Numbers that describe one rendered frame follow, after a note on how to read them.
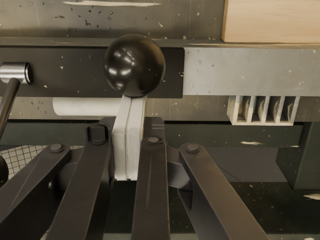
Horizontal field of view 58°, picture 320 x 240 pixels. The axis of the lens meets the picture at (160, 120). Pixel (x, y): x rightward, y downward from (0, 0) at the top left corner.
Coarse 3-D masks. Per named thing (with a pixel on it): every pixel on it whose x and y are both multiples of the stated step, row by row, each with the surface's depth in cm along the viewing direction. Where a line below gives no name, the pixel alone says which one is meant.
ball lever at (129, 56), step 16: (112, 48) 16; (128, 48) 16; (144, 48) 16; (112, 64) 16; (128, 64) 16; (144, 64) 16; (160, 64) 17; (112, 80) 17; (128, 80) 16; (144, 80) 16; (160, 80) 17; (128, 96) 18
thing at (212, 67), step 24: (192, 48) 28; (216, 48) 28; (240, 48) 28; (264, 48) 28; (288, 48) 28; (312, 48) 28; (192, 72) 29; (216, 72) 29; (240, 72) 29; (264, 72) 29; (288, 72) 29; (312, 72) 29
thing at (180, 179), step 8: (144, 120) 17; (152, 120) 17; (160, 120) 17; (144, 128) 16; (152, 128) 16; (160, 128) 16; (144, 136) 15; (160, 136) 15; (168, 152) 14; (176, 152) 14; (168, 160) 13; (176, 160) 13; (168, 168) 13; (176, 168) 13; (168, 176) 14; (176, 176) 13; (184, 176) 13; (168, 184) 14; (176, 184) 14; (184, 184) 13
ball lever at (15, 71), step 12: (0, 72) 27; (12, 72) 27; (24, 72) 27; (12, 84) 26; (24, 84) 28; (12, 96) 26; (0, 108) 25; (0, 120) 24; (0, 132) 24; (0, 156) 22; (0, 168) 22; (0, 180) 22
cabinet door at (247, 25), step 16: (240, 0) 28; (256, 0) 28; (272, 0) 28; (288, 0) 28; (304, 0) 28; (224, 16) 30; (240, 16) 29; (256, 16) 29; (272, 16) 29; (288, 16) 29; (304, 16) 29; (224, 32) 30; (240, 32) 29; (256, 32) 29; (272, 32) 29; (288, 32) 29; (304, 32) 29
